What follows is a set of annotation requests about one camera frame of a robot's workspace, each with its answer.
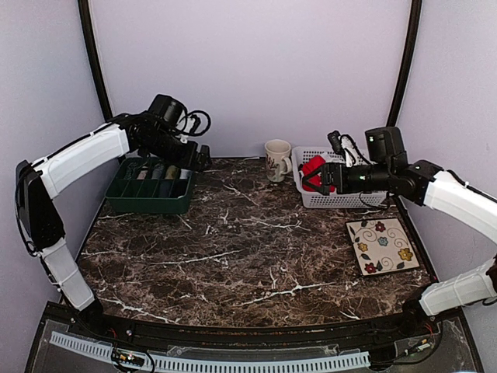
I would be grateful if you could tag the black frame post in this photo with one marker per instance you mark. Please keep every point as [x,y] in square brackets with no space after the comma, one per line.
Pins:
[406,62]
[93,58]

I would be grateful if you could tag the black front rail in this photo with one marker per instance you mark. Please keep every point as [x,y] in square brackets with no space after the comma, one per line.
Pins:
[376,333]

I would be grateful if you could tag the white rolled cloth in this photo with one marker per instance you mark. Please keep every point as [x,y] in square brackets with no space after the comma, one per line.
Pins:
[185,174]

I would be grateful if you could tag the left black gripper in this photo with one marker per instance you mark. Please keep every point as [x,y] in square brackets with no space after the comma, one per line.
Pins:
[187,161]

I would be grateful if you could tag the floral square coaster tile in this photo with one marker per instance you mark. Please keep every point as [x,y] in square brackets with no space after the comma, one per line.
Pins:
[381,246]

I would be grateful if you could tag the olive rolled cloth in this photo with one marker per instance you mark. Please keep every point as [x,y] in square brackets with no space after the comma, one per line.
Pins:
[171,173]

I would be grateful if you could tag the grey-green rolled cloth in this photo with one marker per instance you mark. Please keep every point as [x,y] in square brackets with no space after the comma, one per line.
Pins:
[158,171]

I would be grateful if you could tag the green divided organizer tray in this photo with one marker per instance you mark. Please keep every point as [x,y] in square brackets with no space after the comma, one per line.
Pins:
[141,196]

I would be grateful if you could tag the pink rolled cloth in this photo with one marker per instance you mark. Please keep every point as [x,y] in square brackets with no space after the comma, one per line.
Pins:
[143,173]

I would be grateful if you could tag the navy underwear cream waistband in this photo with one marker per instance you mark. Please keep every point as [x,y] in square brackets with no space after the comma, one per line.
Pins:
[164,189]

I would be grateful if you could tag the left black frame post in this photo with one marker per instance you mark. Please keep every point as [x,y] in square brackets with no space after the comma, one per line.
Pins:
[93,58]

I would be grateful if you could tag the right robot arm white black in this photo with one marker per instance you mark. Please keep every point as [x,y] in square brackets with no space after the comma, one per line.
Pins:
[425,184]

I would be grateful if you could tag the right black frame post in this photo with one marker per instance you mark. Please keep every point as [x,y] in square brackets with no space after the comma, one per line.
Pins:
[406,62]

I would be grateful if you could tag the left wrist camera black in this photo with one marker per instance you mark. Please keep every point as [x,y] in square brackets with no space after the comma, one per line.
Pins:
[192,125]

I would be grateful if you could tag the cream floral mug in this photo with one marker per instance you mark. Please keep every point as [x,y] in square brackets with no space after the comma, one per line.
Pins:
[278,163]

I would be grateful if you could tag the patterned dark rolled cloth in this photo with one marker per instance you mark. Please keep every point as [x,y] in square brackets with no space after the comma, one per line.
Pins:
[130,170]

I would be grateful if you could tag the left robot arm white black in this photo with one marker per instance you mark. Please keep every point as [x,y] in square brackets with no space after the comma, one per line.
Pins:
[167,130]

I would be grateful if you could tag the white plastic basket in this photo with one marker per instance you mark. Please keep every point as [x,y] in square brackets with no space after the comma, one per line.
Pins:
[312,199]

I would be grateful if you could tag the small green circuit board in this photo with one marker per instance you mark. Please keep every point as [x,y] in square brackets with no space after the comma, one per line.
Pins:
[128,359]

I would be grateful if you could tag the white slotted cable duct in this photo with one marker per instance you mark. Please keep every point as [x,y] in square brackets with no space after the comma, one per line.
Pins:
[189,359]

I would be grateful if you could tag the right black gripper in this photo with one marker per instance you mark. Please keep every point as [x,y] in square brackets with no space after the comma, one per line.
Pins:
[328,175]

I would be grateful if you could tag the red underwear in basket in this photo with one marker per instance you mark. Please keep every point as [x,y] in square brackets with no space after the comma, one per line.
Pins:
[313,182]

